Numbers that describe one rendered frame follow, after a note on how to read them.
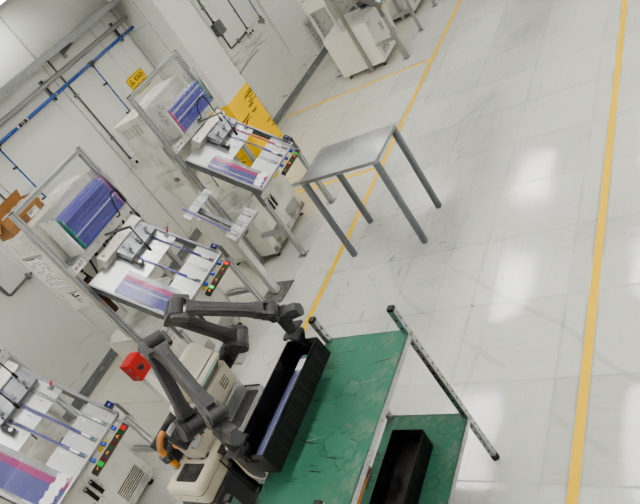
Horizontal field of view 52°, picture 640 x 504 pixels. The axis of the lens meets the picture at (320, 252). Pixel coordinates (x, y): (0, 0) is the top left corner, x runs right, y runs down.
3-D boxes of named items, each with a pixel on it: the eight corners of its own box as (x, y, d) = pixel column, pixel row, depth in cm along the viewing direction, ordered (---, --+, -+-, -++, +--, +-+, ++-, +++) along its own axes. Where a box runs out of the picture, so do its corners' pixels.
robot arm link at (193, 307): (171, 299, 267) (170, 323, 261) (171, 291, 262) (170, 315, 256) (275, 303, 277) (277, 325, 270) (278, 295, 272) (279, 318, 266)
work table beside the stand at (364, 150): (427, 243, 491) (375, 160, 453) (352, 257, 534) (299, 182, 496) (442, 204, 519) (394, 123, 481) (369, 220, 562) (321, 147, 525)
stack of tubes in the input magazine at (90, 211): (125, 202, 493) (101, 175, 480) (86, 248, 460) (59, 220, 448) (115, 206, 501) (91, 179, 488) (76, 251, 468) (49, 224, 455)
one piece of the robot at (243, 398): (232, 456, 289) (202, 428, 279) (257, 404, 307) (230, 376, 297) (258, 457, 280) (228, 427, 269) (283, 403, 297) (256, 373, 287)
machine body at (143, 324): (247, 319, 552) (202, 267, 523) (209, 387, 507) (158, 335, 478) (195, 327, 592) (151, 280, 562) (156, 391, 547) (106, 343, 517)
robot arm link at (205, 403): (161, 334, 257) (137, 348, 250) (163, 326, 252) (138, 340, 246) (230, 416, 242) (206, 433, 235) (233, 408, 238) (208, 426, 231)
